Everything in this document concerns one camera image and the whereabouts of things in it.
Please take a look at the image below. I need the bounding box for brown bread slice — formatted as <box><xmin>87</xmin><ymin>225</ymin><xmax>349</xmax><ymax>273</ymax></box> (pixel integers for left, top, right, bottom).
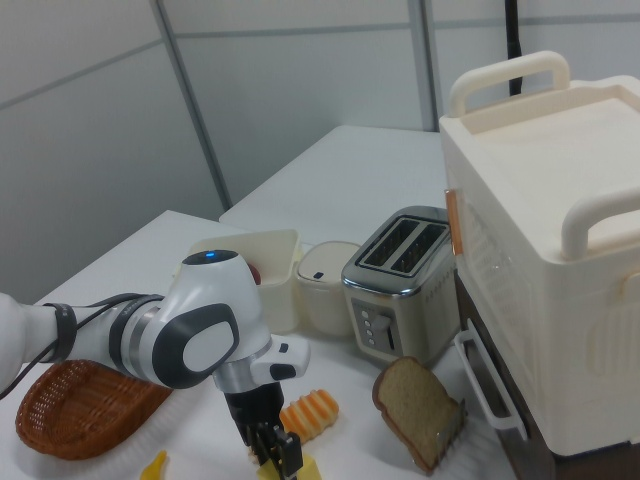
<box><xmin>372</xmin><ymin>355</ymin><xmax>462</xmax><ymax>474</ymax></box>

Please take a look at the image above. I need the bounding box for brown wicker basket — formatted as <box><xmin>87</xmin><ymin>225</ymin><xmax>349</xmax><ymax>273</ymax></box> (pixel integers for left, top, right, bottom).
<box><xmin>15</xmin><ymin>359</ymin><xmax>174</xmax><ymax>461</ymax></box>

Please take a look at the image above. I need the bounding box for large cream plastic cabinet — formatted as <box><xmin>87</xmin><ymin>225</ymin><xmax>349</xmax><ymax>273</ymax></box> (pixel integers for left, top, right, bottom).
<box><xmin>438</xmin><ymin>49</ymin><xmax>640</xmax><ymax>459</ymax></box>

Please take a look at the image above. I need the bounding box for black pole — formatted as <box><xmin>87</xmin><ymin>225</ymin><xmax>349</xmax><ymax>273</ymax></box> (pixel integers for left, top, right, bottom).
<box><xmin>501</xmin><ymin>0</ymin><xmax>526</xmax><ymax>98</ymax></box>

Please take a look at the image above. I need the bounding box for striped orange bread loaf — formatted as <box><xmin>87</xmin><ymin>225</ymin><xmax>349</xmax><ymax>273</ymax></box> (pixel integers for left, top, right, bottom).
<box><xmin>278</xmin><ymin>389</ymin><xmax>341</xmax><ymax>444</ymax></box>

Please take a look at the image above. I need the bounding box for copper cabinet handle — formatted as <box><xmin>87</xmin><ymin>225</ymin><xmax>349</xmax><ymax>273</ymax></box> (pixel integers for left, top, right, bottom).
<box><xmin>444</xmin><ymin>188</ymin><xmax>464</xmax><ymax>257</ymax></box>

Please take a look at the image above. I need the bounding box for dark brown cabinet door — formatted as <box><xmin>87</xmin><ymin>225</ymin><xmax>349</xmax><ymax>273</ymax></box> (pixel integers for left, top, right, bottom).
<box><xmin>453</xmin><ymin>273</ymin><xmax>557</xmax><ymax>454</ymax></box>

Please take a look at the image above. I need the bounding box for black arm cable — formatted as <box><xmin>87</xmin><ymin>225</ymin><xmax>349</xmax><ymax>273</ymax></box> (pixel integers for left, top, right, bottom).
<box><xmin>0</xmin><ymin>292</ymin><xmax>167</xmax><ymax>401</ymax></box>

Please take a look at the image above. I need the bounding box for white rectangular plastic bin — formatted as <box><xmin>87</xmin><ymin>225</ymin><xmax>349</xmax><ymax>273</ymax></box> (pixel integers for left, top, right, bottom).
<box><xmin>173</xmin><ymin>228</ymin><xmax>302</xmax><ymax>334</ymax></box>

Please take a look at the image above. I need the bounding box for yellow banana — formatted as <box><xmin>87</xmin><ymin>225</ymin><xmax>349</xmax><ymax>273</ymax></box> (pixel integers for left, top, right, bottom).
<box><xmin>139</xmin><ymin>449</ymin><xmax>169</xmax><ymax>480</ymax></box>

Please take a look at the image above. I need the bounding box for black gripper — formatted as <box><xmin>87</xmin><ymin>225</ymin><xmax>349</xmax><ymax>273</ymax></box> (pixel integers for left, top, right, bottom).
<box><xmin>223</xmin><ymin>382</ymin><xmax>304</xmax><ymax>477</ymax></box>

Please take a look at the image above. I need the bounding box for yellow cube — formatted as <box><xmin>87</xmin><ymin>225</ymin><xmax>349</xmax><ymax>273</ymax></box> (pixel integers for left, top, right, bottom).
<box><xmin>254</xmin><ymin>452</ymin><xmax>321</xmax><ymax>480</ymax></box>

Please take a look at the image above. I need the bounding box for silver two-slot toaster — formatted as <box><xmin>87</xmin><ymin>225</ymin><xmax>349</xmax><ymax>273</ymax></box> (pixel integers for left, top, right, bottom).
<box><xmin>341</xmin><ymin>205</ymin><xmax>459</xmax><ymax>369</ymax></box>

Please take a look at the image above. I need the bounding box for white wire door handle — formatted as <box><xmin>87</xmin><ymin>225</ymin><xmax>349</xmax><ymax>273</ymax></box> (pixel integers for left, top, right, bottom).
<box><xmin>453</xmin><ymin>331</ymin><xmax>529</xmax><ymax>442</ymax></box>

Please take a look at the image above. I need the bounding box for small white lidded container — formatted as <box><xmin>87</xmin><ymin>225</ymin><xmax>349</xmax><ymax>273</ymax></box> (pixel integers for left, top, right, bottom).
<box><xmin>295</xmin><ymin>241</ymin><xmax>362</xmax><ymax>337</ymax></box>

